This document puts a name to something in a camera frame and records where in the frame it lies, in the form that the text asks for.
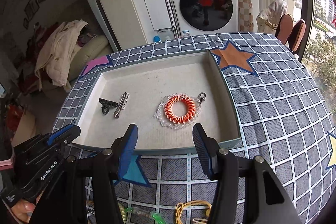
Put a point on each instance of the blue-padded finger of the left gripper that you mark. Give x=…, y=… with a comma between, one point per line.
x=64, y=135

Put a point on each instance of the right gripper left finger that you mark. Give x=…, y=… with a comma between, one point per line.
x=123, y=149

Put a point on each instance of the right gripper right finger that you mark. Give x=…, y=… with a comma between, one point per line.
x=208, y=152

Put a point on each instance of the black claw hair clip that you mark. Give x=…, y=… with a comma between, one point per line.
x=106, y=105

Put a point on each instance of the silver rhinestone hair clip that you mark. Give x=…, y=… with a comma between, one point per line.
x=121, y=104

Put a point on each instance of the green translucent bangle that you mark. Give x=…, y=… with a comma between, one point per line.
x=148, y=214

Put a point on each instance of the left hand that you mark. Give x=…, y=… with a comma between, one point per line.
x=23, y=210

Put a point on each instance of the teal shallow tray box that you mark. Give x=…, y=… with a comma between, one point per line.
x=148, y=84

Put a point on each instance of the cream jacket on sofa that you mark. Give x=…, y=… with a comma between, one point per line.
x=59, y=50

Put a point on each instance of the light green sofa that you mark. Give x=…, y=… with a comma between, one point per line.
x=98, y=46

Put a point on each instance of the white detergent bottle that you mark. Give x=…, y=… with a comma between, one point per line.
x=163, y=35

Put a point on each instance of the checkered hanging towel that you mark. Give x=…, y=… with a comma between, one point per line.
x=245, y=16

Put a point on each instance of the beige bag on chair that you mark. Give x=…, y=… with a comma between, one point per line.
x=268, y=19

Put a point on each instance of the brown chair near window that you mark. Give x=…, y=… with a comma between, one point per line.
x=284, y=28

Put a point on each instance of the white front-load washing machine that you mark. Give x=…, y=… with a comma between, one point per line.
x=204, y=1

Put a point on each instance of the red handled mop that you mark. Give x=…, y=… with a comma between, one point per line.
x=171, y=18

